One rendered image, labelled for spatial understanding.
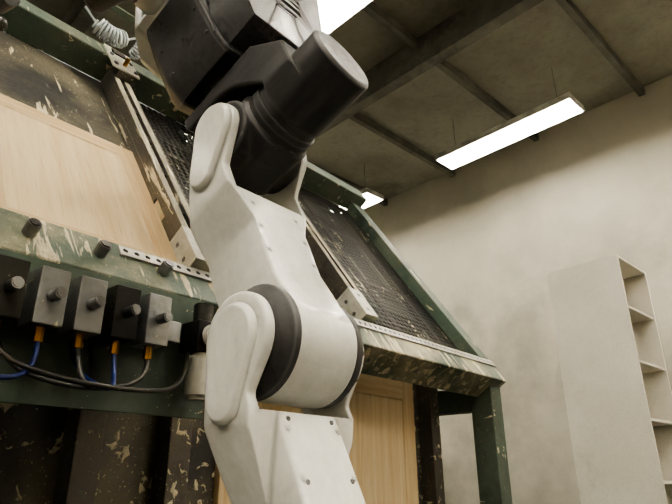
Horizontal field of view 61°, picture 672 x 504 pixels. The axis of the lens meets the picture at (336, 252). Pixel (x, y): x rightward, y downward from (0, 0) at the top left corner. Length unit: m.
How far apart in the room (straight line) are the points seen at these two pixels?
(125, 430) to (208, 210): 0.72
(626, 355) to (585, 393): 0.42
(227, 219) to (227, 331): 0.19
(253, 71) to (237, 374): 0.47
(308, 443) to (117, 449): 0.79
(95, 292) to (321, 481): 0.51
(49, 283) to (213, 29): 0.47
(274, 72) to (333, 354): 0.42
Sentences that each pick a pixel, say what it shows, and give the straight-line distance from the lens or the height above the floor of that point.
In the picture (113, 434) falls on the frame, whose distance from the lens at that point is 1.41.
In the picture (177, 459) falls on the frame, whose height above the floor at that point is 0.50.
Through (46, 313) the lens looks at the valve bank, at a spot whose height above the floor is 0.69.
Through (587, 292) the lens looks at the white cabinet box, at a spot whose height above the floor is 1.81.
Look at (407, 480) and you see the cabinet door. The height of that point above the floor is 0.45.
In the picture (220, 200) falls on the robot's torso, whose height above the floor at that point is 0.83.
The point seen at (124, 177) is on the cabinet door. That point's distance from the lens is 1.62.
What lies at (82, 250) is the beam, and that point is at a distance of 1.16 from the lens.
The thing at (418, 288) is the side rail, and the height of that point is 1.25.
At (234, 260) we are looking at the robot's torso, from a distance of 0.80.
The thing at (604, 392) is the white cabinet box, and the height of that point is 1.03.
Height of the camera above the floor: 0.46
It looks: 22 degrees up
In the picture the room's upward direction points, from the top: straight up
